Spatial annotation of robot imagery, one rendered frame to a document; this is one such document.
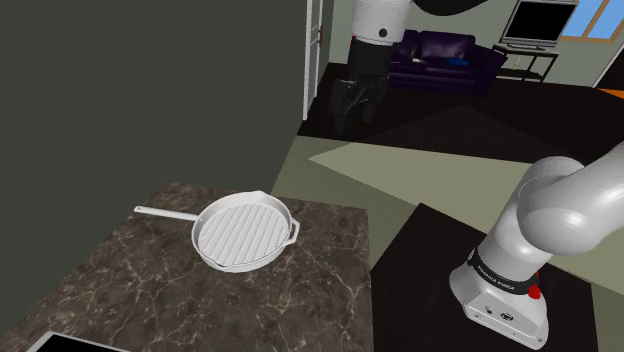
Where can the white grill pan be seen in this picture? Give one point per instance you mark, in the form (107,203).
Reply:
(244,232)

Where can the window with wooden frame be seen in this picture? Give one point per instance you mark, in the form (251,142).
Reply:
(592,19)

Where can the television on dark stand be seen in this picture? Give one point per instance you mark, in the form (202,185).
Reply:
(536,29)

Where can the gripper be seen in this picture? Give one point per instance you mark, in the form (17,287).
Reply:
(369,59)

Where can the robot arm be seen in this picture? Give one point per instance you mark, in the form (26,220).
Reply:
(546,214)

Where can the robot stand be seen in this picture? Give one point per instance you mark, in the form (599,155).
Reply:
(419,292)

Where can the white door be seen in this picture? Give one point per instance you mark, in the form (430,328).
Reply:
(312,56)

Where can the dark purple sofa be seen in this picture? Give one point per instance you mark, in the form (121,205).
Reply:
(441,61)

